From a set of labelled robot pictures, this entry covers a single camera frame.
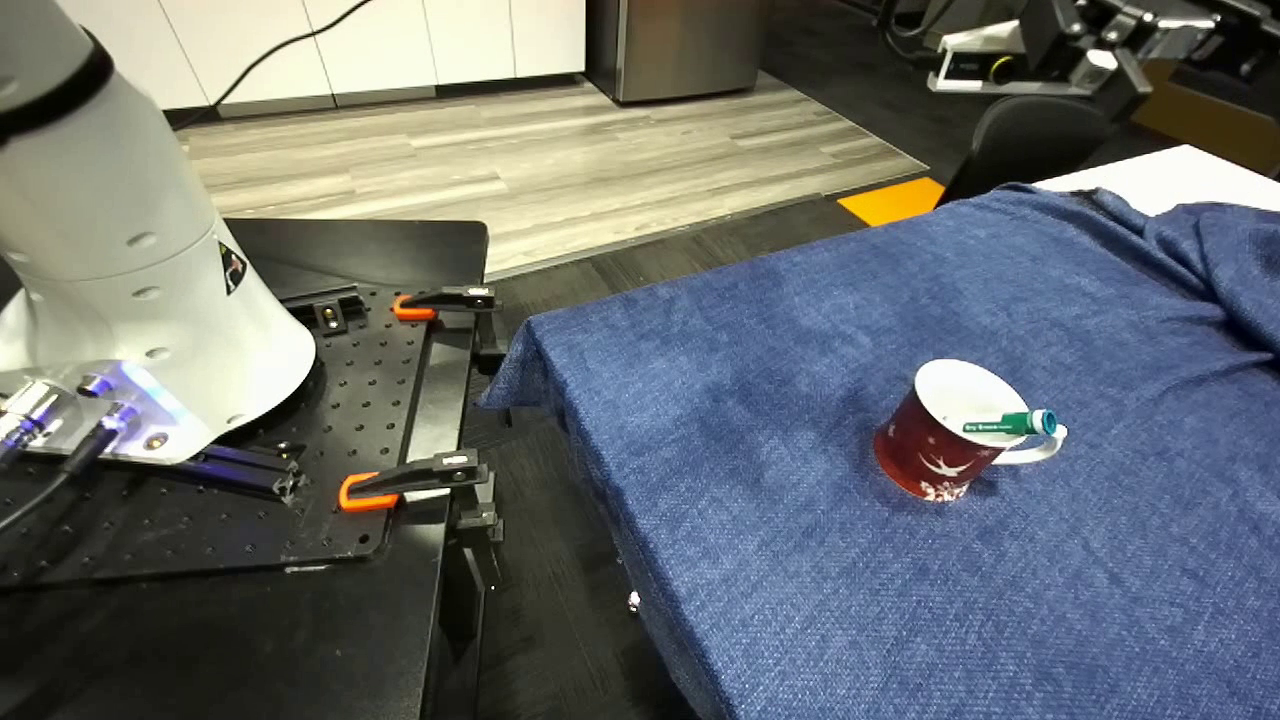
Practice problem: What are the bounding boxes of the green and white marker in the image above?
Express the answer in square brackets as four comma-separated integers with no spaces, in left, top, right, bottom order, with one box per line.
[962,406,1062,445]

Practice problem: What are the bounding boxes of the grey cable bundle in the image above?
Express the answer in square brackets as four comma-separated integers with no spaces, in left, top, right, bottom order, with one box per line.
[0,377,126,536]

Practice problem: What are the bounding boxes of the orange handled clamp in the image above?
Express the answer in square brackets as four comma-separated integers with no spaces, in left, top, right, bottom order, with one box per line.
[332,448,508,544]
[390,279,508,374]

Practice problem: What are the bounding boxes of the blue black connector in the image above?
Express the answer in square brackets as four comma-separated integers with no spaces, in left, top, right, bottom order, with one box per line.
[183,442,307,504]

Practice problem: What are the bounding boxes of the white cabinets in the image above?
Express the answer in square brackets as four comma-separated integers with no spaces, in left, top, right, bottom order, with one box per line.
[56,0,591,115]

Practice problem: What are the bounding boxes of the red and white mug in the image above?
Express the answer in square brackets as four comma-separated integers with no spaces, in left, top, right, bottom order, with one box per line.
[870,355,1073,507]

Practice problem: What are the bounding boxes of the blue denim cloth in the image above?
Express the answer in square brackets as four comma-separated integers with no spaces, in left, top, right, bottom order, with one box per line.
[475,181,1280,720]

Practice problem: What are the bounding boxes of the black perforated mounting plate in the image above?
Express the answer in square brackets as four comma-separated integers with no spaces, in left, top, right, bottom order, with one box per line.
[0,279,483,591]

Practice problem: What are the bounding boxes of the small black bracket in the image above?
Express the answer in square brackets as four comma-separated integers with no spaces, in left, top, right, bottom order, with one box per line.
[283,291,374,336]

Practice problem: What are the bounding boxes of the black wall cable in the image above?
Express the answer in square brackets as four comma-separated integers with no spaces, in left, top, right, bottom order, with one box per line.
[207,0,376,114]

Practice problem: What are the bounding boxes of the stainless steel appliance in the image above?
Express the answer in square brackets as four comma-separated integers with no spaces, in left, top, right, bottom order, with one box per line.
[584,0,769,109]

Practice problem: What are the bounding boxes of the black cart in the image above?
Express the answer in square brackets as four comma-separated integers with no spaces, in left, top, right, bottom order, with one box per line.
[0,217,514,720]

